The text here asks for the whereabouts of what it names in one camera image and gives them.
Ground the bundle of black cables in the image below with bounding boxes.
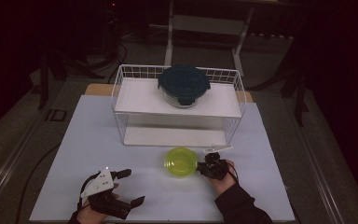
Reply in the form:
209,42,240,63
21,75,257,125
71,40,129,84

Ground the black stand leg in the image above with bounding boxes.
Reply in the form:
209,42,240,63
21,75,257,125
279,69,310,127
36,52,63,111

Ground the white wire shelf rack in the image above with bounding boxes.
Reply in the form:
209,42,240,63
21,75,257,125
111,63,247,148

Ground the wooden table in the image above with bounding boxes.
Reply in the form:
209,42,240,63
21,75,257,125
84,83,255,104

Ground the metal floor rail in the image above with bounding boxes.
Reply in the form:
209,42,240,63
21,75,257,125
287,98,347,224
0,102,54,216

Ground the dark blue lidded container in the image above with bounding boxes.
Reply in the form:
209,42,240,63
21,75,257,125
158,64,212,109

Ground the black floor outlet box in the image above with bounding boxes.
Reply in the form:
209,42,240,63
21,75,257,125
45,108,68,123

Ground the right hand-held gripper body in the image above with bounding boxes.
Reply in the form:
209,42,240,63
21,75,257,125
202,144,234,182

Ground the person's right hand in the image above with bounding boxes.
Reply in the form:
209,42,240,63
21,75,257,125
209,160,239,196

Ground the yellow-green plastic bowl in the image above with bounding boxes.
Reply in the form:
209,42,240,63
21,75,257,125
163,147,199,178

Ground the person's left hand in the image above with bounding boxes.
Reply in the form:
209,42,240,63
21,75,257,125
76,203,110,224

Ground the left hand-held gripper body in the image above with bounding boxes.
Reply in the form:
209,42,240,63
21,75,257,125
79,166,132,220

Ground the white metal stand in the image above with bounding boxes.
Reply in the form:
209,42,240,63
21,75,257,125
163,0,255,77

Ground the black floor cable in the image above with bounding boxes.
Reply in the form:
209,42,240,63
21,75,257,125
13,141,62,224

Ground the light blue table mat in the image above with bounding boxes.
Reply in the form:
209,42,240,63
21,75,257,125
29,94,296,224

